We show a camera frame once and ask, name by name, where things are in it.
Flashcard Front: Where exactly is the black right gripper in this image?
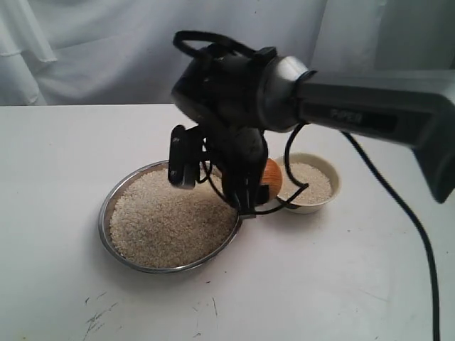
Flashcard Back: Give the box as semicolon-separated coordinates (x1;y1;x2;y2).
193;125;270;217

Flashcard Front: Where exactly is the brown wooden cup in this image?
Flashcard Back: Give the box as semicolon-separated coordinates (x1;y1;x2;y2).
261;158;283;202

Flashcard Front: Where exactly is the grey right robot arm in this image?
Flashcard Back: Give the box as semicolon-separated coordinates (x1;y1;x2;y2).
168;44;454;215

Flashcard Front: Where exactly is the rice in cream bowl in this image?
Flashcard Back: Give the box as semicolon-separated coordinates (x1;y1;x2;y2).
279;163;332;205

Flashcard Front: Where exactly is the cream ceramic bowl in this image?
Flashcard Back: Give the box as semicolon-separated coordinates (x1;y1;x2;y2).
284;153;341;214

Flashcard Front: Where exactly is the rice heap in tray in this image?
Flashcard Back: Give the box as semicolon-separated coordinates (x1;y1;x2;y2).
109;168;237;269

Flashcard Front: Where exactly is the round steel rice tray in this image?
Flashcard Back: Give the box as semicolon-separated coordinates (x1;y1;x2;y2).
97;160;242;274

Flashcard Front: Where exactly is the white cloth backdrop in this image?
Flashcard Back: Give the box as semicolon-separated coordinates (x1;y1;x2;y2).
1;0;454;106

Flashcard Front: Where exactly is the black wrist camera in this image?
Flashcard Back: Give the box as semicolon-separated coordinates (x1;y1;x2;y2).
168;125;203;190

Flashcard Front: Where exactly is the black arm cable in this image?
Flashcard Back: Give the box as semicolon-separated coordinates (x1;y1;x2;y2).
173;30;441;341

